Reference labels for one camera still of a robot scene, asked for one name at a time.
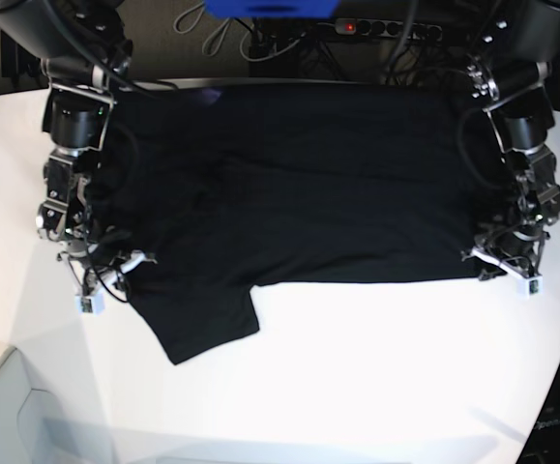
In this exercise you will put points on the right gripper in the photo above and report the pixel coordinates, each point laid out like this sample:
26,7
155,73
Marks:
97,270

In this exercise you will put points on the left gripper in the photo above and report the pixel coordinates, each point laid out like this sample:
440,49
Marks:
515,250

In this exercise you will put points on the black t-shirt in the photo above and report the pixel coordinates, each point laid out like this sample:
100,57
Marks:
257,185

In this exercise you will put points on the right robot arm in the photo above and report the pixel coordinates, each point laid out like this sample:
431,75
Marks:
85,56

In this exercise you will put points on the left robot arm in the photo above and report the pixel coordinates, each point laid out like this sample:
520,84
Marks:
508,64

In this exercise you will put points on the grey bin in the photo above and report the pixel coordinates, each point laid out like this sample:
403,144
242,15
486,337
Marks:
34,427

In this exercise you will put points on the black power strip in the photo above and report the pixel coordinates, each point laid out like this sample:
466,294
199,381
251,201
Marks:
387,29

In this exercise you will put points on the blue box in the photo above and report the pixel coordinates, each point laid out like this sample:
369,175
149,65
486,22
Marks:
271,8

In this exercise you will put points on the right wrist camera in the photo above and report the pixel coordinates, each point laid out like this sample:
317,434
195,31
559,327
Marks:
91,304

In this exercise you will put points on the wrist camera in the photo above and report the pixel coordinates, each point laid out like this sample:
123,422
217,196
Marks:
91,304
531,286

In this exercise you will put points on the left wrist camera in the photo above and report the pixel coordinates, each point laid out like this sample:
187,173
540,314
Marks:
531,286

